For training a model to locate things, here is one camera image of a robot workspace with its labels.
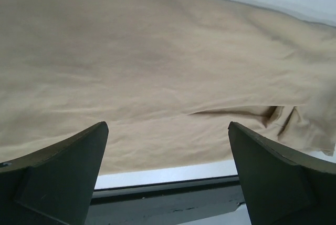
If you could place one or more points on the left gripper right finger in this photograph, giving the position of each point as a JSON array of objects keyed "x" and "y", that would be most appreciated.
[{"x": 281, "y": 185}]

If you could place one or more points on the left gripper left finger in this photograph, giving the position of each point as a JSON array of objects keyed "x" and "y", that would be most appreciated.
[{"x": 54, "y": 185}]

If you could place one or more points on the beige t shirt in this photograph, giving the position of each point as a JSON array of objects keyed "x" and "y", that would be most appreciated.
[{"x": 167, "y": 76}]

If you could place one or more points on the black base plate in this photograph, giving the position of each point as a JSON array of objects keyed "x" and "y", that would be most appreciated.
[{"x": 166, "y": 203}]

